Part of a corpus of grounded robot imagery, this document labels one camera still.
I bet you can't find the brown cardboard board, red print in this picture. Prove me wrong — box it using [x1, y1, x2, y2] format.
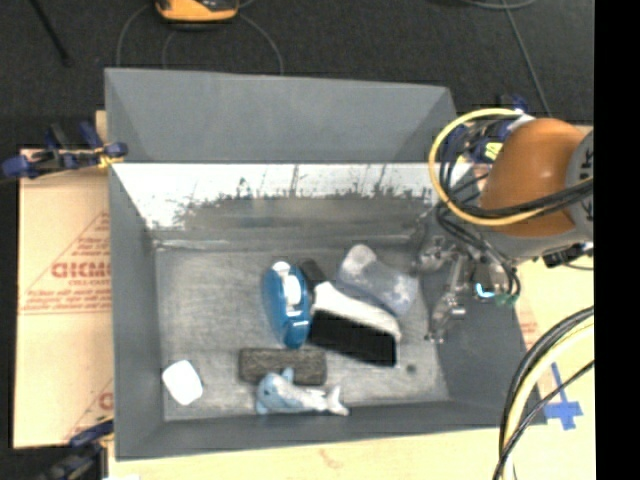
[11, 110, 117, 450]

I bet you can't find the dark grey sponge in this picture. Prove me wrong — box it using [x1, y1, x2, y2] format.
[238, 347, 329, 387]

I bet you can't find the black cylinder on white bracket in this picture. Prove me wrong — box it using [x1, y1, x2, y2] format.
[541, 241, 595, 270]

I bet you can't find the pale grey metal gripper finger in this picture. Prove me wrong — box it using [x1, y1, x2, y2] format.
[425, 293, 455, 345]
[448, 291, 470, 320]

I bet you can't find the white plastic cup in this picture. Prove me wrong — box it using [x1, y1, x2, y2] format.
[160, 358, 205, 407]

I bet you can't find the white and black brush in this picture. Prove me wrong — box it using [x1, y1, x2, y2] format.
[298, 257, 404, 368]

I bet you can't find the grey metal bin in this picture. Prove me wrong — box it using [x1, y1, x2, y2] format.
[103, 67, 547, 460]

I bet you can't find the pale blue toy whale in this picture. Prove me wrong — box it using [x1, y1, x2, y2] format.
[255, 366, 351, 417]

